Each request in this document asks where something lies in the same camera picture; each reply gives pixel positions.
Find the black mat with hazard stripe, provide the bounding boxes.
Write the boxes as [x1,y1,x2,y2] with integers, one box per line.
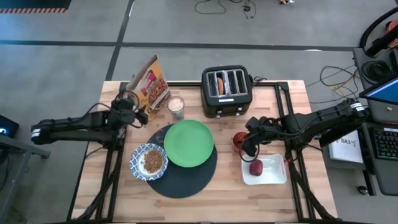
[0,0,73,14]

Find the blue white patterned bowl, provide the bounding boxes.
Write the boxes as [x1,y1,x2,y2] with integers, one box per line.
[129,142,170,182]

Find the black aluminium table frame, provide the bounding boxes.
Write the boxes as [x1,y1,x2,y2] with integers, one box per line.
[66,74,337,224]

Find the laptop with blue screen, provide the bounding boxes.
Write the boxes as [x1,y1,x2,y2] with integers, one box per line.
[358,75,398,106]

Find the red faceted plastic cup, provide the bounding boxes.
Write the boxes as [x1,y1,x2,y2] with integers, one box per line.
[233,131,250,152]

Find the thick black hose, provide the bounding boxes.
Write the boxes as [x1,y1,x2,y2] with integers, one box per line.
[358,7,398,48]

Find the black four-slot toaster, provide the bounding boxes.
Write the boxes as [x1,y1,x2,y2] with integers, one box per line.
[200,65,254,119]

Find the brown cereal flakes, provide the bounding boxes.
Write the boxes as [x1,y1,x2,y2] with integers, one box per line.
[142,149,164,175]

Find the grey side table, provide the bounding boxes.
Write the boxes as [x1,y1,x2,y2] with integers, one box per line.
[0,133,51,223]

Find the white plastic tray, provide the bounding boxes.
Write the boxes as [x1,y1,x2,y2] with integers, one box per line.
[241,152,288,186]

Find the orange black tool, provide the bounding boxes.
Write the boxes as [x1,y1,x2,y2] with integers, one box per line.
[365,19,398,58]

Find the white paper sheet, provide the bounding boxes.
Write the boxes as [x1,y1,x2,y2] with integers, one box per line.
[328,130,364,164]

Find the Raisin Nut Bran cereal box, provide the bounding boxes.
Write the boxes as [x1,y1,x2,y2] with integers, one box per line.
[125,54,172,122]

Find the black keyboard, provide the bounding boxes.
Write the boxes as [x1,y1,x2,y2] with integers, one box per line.
[371,126,398,162]

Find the black device with blue light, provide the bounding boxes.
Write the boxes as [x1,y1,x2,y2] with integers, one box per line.
[0,114,21,138]

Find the tangled cables beside table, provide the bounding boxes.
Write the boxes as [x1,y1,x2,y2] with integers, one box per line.
[305,63,362,105]

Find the glass of white rice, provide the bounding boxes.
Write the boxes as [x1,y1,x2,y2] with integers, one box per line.
[166,96,186,121]

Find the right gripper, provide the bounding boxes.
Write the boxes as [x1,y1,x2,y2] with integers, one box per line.
[240,116,281,158]

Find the red apple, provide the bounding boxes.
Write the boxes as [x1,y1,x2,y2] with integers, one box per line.
[249,159,264,177]

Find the green plate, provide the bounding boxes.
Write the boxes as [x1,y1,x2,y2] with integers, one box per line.
[163,119,216,169]

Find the coiled black cable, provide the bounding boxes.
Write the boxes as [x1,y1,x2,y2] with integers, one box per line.
[361,59,394,83]

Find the thin black floor cable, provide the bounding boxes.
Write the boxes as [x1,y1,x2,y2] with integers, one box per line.
[194,0,257,20]

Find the black round woven placemat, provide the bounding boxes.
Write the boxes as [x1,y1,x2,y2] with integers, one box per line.
[146,123,219,200]

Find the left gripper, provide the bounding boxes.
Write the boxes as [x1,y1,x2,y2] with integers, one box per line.
[110,98,150,126]

